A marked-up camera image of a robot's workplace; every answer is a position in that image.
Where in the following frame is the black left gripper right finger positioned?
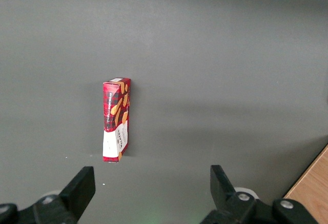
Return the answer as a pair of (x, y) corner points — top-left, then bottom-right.
(199, 165), (319, 224)

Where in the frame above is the red tartan shortbread box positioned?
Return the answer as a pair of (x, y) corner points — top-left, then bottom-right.
(102, 77), (132, 164)

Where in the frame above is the wooden two-drawer cabinet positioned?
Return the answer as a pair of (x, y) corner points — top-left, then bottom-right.
(283, 143), (328, 224)

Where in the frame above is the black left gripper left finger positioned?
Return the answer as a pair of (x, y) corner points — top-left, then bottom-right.
(0, 166), (96, 224)

